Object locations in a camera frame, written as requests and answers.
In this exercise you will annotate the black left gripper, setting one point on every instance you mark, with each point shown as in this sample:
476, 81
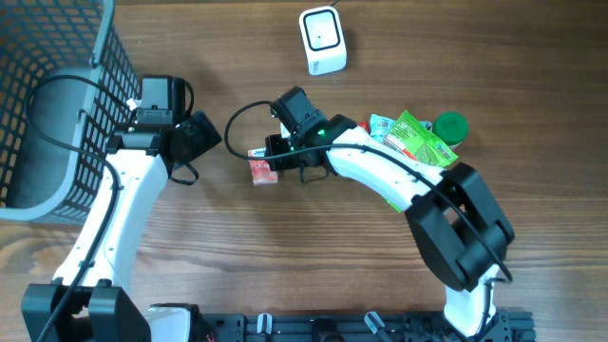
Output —
203, 135

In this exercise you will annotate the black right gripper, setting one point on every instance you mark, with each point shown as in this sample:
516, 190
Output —
276, 143

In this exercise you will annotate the red tissue pack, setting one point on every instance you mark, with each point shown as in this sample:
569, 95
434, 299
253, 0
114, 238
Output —
261, 171

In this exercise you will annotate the light teal tissue packet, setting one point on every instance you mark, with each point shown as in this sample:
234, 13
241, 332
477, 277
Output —
380, 126

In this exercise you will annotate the green clear snack bag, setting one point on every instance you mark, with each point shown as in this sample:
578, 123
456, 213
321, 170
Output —
414, 139

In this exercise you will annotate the green-lid seasoning jar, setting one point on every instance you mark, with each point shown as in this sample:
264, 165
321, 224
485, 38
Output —
451, 127

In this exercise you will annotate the red stick sachet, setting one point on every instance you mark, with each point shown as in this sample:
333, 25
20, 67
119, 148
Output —
365, 126

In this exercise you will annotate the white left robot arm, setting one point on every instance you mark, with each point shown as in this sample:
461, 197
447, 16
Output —
88, 297

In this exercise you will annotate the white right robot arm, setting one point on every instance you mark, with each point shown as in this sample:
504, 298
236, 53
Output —
460, 230

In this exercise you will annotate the white barcode scanner box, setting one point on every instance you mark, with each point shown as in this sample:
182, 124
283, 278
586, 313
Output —
323, 40

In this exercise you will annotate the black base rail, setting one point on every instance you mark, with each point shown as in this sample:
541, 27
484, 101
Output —
371, 327

